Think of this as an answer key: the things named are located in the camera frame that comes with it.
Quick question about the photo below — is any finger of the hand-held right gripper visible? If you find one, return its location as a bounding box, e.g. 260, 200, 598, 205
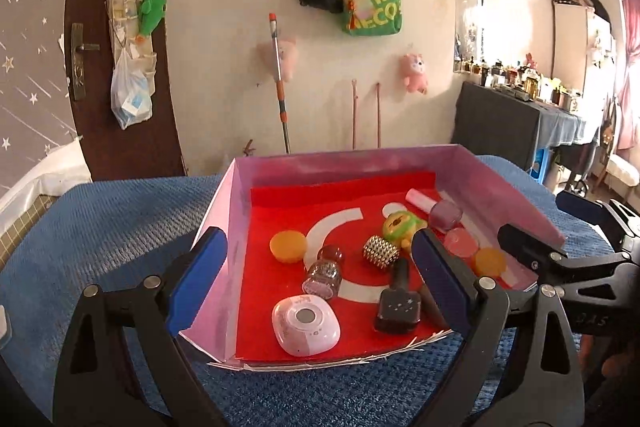
556, 189, 640, 253
497, 223, 640, 338

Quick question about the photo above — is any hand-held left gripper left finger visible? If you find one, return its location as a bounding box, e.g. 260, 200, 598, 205
52, 227, 231, 427

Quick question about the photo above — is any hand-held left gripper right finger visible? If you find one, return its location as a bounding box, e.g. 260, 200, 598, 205
411, 227, 586, 427

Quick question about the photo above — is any pink round cap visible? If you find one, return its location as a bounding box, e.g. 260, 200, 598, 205
444, 228, 481, 258

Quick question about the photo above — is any orange round cap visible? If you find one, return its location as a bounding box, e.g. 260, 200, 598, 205
474, 248, 508, 279
269, 231, 307, 264

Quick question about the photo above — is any pink cardboard box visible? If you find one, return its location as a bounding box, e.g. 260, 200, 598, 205
177, 144, 568, 373

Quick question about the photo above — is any small translucent glass bottle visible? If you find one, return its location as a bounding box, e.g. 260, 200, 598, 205
405, 188, 463, 233

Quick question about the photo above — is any green and yellow toy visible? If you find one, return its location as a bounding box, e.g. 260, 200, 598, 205
381, 210, 428, 253

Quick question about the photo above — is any black starry nail polish bottle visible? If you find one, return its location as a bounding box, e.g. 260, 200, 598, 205
372, 257, 423, 334

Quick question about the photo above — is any silver studded cylinder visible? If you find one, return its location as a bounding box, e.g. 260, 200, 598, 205
362, 235, 401, 272

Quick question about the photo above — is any clear jar with red cap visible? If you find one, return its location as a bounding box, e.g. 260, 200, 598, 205
301, 244, 346, 300

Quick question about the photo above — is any person's right hand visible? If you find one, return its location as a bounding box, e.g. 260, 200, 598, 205
601, 347, 632, 380

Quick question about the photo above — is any blue plastic stool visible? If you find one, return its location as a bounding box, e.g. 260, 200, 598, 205
530, 148, 551, 182

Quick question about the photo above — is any white cushioned stool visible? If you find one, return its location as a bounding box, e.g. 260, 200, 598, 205
605, 154, 640, 188

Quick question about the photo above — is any red printed liner sheet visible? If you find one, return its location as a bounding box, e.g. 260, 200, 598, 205
235, 171, 541, 363

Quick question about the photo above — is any black covered table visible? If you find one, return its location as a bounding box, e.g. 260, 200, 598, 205
452, 81, 601, 172

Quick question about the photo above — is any white rounded plastic case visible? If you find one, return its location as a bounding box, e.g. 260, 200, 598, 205
271, 293, 341, 356

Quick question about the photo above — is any row of small bottles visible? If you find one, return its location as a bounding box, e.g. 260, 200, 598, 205
460, 54, 581, 110

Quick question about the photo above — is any pink curtain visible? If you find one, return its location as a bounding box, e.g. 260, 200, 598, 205
600, 0, 640, 152

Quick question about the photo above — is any white wardrobe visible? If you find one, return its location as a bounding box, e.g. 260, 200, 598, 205
550, 0, 618, 98

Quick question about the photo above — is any brown wooden door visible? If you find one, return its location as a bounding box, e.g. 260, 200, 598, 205
64, 0, 188, 182

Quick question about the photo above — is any white cover sheet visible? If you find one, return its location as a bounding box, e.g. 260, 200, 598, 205
0, 139, 93, 228

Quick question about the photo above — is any white plastic bag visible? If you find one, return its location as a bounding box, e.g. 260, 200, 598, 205
110, 52, 153, 130

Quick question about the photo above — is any pink bear plush toy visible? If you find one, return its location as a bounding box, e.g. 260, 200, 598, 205
398, 53, 429, 95

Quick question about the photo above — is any mop pole with orange grips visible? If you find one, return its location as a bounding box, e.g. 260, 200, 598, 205
268, 13, 292, 154

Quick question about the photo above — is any pale pink plush toy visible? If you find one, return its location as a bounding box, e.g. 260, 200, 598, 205
257, 37, 298, 82

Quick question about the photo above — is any green tote bag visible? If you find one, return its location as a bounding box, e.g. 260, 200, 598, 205
342, 0, 403, 38

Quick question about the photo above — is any green plush toy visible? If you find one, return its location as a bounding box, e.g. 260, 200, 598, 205
135, 0, 167, 42

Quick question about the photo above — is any wall mirror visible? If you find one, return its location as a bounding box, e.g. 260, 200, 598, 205
452, 0, 487, 75

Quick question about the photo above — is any metal door handle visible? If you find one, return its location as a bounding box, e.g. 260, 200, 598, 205
70, 23, 101, 102

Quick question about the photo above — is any clear hanging wall organizer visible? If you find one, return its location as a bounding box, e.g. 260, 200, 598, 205
105, 0, 161, 130

